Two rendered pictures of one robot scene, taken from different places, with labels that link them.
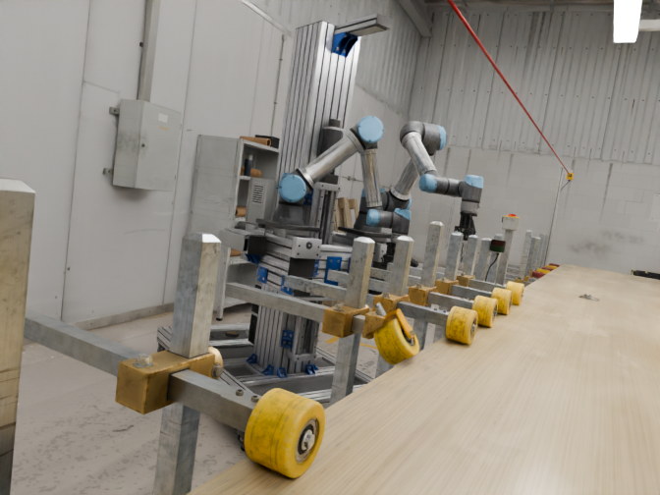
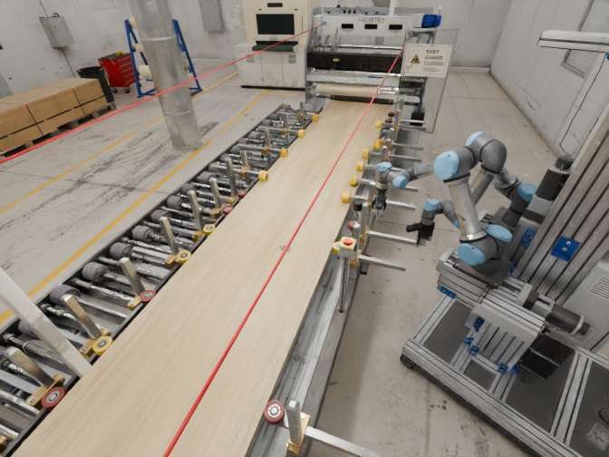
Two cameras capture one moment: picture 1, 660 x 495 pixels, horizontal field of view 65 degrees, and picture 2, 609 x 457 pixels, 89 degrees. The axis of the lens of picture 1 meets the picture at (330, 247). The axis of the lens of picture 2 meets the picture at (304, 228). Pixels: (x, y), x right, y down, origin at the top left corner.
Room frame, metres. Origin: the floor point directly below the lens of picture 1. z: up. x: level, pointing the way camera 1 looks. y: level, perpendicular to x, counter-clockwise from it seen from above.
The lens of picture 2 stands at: (3.73, -1.24, 2.22)
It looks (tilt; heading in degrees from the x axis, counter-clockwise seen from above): 39 degrees down; 173
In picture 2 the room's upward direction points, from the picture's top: 2 degrees counter-clockwise
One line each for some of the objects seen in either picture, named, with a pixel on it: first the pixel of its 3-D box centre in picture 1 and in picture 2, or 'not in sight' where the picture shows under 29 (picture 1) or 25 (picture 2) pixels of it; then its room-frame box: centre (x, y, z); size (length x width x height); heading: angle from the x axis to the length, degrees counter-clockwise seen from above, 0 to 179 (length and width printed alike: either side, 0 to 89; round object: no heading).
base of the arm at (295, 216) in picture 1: (289, 212); (517, 214); (2.44, 0.21, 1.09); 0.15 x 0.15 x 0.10
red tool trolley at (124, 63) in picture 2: not in sight; (120, 72); (-5.39, -4.63, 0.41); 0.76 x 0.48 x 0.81; 164
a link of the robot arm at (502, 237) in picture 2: (372, 199); (494, 240); (2.75, -0.19, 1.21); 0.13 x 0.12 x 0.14; 112
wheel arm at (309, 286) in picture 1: (367, 299); (392, 156); (1.31, -0.12, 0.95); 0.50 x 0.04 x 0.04; 62
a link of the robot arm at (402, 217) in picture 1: (401, 221); (430, 209); (2.35, -0.30, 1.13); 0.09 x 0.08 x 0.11; 94
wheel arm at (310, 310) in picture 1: (293, 305); (403, 146); (1.13, 0.06, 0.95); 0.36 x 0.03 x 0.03; 62
